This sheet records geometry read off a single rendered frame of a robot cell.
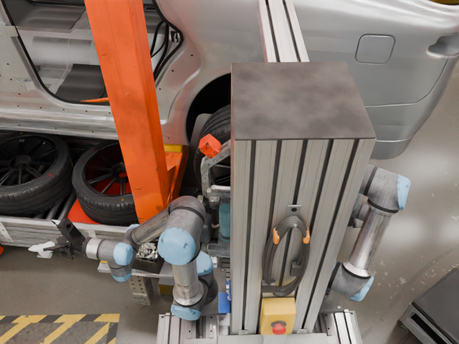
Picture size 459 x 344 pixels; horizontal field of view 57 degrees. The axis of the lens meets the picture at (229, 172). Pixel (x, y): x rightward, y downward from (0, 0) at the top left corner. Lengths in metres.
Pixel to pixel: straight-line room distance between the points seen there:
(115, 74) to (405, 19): 1.32
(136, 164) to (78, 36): 1.65
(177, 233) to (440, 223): 2.54
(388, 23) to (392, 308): 1.73
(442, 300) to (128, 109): 1.96
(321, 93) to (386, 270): 2.37
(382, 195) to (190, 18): 1.21
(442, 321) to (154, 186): 1.69
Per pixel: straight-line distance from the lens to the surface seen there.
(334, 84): 0.88
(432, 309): 2.66
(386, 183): 1.61
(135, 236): 1.66
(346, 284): 1.77
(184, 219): 1.33
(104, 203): 2.73
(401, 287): 3.08
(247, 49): 2.19
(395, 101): 2.42
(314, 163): 0.79
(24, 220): 2.97
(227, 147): 2.08
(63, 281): 3.09
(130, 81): 1.76
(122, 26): 1.65
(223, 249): 2.84
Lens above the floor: 2.51
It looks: 46 degrees down
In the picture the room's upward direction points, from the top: straight up
